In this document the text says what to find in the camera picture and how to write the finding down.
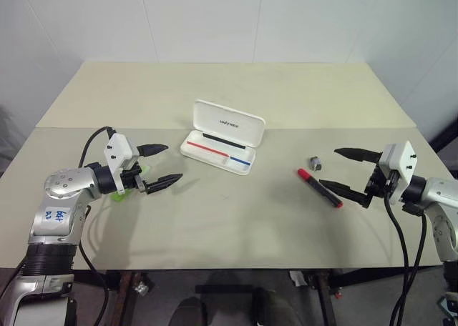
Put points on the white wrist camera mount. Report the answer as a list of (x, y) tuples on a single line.
[(400, 161), (120, 151)]

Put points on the black marker with red cap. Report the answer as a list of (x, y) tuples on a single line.
[(318, 186)]

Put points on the small grey pencil sharpener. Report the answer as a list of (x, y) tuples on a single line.
[(315, 163)]

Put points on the crumpled white paper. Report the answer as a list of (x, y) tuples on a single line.
[(297, 277)]

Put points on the white plastic pencil case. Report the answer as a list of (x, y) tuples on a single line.
[(229, 124)]

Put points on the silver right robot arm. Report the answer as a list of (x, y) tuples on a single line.
[(440, 193)]

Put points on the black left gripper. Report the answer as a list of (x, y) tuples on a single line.
[(131, 180)]

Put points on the green object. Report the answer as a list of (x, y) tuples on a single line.
[(120, 196)]

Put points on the crumpled silver foil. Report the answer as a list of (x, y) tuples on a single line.
[(141, 289)]

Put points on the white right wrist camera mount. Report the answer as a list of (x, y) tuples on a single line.
[(400, 161)]

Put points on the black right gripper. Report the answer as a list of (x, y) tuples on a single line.
[(379, 184)]

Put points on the thin blue pen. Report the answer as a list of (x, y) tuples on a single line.
[(239, 160)]

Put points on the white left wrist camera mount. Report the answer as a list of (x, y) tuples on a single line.
[(120, 151)]

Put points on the thin red pen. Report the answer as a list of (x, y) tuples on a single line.
[(207, 149)]

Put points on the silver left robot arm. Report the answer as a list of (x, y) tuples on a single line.
[(64, 186)]

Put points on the rusty metal table leg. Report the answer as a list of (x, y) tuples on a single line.
[(127, 297), (326, 297)]

